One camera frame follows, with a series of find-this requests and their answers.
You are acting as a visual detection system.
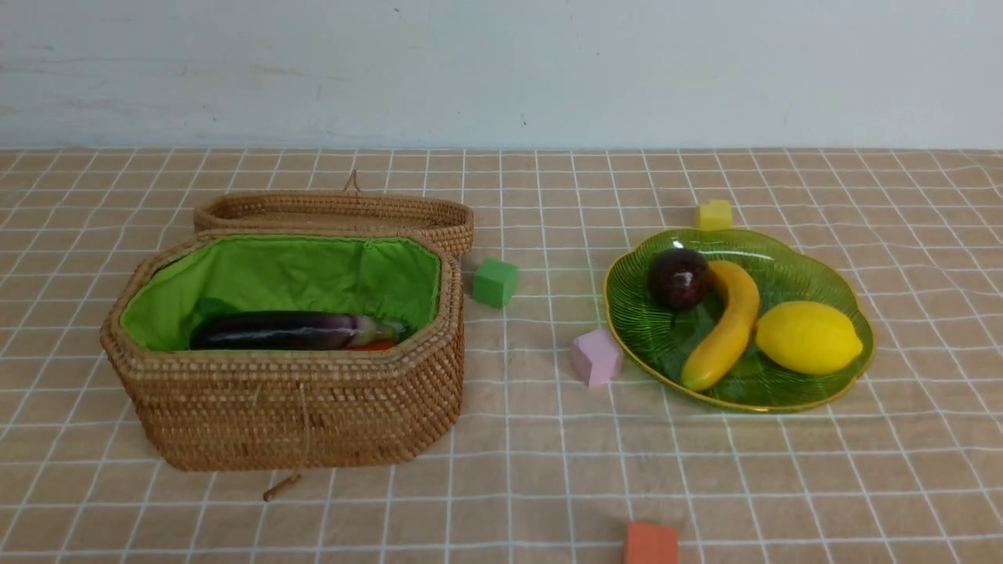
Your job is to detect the orange toy carrot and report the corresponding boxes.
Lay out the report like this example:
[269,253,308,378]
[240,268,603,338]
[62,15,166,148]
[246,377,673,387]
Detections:
[353,340,396,351]

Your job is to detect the dark purple toy mangosteen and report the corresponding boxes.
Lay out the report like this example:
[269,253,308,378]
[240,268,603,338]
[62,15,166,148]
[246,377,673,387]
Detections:
[647,248,709,312]

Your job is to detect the purple toy eggplant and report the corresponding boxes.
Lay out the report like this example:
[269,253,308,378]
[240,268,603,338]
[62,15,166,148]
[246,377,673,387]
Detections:
[189,310,406,351]

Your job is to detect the yellow toy banana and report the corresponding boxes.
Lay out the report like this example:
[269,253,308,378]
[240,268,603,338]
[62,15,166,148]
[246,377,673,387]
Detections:
[680,260,762,392]

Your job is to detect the yellow toy lemon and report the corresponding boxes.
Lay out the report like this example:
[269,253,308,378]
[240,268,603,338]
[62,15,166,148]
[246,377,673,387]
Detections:
[755,301,864,375]

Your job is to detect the green foam cube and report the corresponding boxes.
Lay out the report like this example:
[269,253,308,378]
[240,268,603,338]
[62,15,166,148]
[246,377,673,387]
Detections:
[472,257,520,309]

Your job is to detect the woven rattan basket lid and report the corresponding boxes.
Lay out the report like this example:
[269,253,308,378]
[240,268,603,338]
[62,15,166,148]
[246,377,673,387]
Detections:
[193,190,474,256]

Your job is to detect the green fabric basket lining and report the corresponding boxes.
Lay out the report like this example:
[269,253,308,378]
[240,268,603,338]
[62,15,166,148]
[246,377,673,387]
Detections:
[119,234,442,351]

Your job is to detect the pink foam cube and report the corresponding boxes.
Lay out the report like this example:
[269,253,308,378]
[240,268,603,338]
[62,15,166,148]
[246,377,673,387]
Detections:
[570,328,623,388]

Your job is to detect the green glass leaf plate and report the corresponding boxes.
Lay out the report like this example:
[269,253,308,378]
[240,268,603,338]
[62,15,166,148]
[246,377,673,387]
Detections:
[604,229,875,414]

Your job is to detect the yellow foam cube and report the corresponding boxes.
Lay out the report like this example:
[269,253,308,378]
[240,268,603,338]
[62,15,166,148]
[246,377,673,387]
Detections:
[693,200,733,231]

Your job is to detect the orange foam cube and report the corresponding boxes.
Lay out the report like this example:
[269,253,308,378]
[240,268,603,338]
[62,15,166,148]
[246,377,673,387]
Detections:
[622,521,679,564]

